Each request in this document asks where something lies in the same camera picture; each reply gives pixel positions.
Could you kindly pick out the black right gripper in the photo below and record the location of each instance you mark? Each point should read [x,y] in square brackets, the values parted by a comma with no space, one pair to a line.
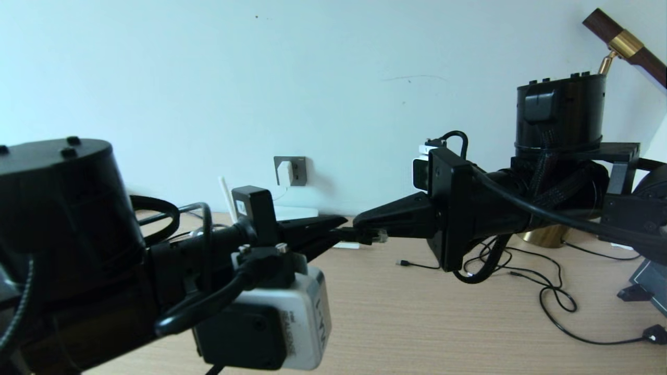
[453,208]

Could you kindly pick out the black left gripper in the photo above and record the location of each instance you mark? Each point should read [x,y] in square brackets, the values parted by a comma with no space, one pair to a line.
[255,219]

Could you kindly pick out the white power adapter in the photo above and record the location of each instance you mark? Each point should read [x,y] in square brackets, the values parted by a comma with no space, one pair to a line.
[285,173]

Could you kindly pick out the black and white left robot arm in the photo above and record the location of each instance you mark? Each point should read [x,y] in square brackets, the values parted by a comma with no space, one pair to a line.
[68,208]

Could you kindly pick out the dark framed panel on stand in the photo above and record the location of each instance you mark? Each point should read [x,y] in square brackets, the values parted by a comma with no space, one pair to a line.
[651,291]

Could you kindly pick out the brass desk lamp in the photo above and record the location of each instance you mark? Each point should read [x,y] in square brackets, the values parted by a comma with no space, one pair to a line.
[628,44]

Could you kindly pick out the light grey wrist camera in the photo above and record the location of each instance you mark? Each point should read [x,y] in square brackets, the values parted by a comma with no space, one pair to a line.
[421,174]
[307,323]

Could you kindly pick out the grey wall socket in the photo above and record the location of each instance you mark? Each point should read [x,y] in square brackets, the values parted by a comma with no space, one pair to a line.
[299,172]

